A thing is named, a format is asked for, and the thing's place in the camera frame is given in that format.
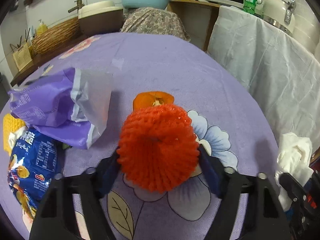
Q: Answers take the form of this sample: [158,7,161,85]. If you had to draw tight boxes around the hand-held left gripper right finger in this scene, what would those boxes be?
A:
[197,145,292,240]

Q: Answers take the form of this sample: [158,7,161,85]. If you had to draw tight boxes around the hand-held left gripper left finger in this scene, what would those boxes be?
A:
[29,152,121,240]

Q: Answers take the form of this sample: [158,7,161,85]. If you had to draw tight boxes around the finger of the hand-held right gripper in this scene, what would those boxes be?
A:
[279,172,306,203]

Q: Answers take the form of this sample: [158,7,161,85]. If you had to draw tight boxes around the white tissue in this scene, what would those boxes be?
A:
[274,132,314,210]

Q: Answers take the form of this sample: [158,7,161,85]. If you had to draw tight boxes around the red foam fruit net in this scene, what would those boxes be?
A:
[118,104,201,194]

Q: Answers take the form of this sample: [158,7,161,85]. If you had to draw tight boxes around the blue snack bag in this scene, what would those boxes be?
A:
[7,127,63,221]

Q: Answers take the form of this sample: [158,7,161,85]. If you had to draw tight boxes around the purple plastic bag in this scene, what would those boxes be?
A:
[7,67,113,150]

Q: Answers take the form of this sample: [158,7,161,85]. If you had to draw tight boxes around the yellow foam fruit net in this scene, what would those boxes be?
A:
[2,113,27,153]

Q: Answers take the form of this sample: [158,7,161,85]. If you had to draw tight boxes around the purple floral tablecloth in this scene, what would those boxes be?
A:
[0,32,281,240]

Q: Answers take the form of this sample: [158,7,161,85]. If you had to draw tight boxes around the white cloth cover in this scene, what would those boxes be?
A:
[207,5,320,153]

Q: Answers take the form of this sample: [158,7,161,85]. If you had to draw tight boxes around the wooden desk calendar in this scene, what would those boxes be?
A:
[11,42,33,72]

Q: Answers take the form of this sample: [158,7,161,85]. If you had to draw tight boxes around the wicker basket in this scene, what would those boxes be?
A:
[32,17,81,56]

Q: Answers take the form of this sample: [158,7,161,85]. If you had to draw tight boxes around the white wrapped bundle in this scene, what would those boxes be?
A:
[292,15,320,55]

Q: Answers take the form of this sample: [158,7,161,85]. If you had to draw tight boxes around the small wooden cabinet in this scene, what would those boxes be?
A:
[169,0,222,52]

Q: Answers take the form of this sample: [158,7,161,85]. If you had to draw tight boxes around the brown pot with cream lid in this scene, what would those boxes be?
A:
[78,1,124,36]

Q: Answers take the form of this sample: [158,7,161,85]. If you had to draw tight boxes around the grey paisley cloth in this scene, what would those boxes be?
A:
[120,7,191,42]

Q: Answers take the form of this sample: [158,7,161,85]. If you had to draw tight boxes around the yellow soap bottle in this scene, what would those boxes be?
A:
[36,19,48,37]

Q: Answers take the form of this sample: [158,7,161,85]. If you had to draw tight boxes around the brass faucet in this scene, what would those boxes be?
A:
[68,0,86,13]

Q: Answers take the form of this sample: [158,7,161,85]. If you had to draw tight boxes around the green plastic bottle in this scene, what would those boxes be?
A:
[243,0,258,15]

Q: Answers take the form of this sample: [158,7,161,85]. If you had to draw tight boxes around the white electric kettle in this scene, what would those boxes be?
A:
[262,0,297,35]

